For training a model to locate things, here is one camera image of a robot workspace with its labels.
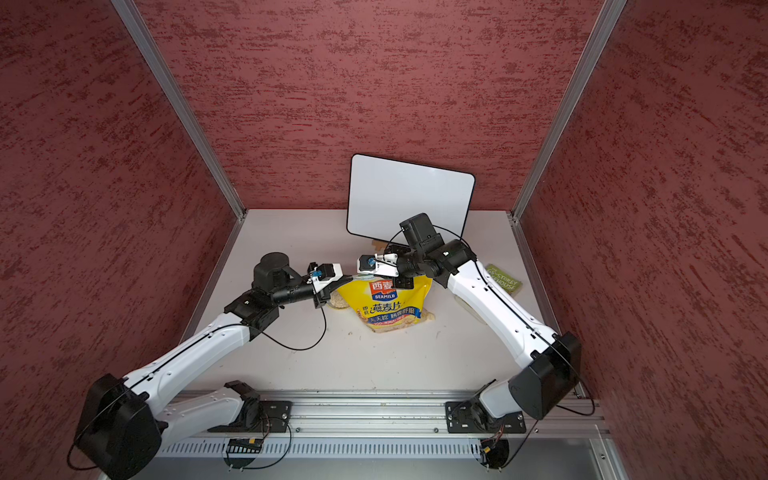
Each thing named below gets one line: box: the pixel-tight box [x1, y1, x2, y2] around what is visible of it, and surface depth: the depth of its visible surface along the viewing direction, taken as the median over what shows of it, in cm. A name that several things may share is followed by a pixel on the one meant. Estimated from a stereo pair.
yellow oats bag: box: [337, 276, 432, 331], surface depth 81 cm
